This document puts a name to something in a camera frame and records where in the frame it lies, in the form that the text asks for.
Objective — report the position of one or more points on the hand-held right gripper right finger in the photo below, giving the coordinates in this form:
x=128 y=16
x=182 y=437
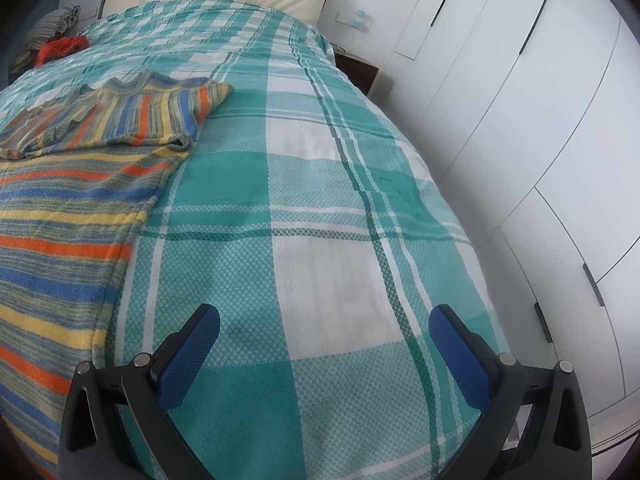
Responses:
x=460 y=355

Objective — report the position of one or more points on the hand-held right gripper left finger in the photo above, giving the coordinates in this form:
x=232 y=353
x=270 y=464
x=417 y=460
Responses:
x=189 y=355

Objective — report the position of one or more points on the striped knit sweater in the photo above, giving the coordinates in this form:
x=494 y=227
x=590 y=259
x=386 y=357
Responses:
x=75 y=210

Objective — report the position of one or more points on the pile of grey clothes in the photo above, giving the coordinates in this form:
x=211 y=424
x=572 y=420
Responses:
x=50 y=22

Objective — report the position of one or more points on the bed with teal plaid cover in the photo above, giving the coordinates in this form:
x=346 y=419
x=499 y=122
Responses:
x=325 y=210

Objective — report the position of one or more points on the white wardrobe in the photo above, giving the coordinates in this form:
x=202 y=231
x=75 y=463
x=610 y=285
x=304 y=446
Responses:
x=500 y=85

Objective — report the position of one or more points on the dark wooden nightstand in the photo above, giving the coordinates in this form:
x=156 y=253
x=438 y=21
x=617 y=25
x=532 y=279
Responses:
x=357 y=72

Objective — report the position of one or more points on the red garment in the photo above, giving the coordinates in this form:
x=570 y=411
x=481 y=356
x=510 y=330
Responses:
x=60 y=49

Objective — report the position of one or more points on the white wall socket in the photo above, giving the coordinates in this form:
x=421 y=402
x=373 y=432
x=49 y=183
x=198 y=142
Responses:
x=355 y=19

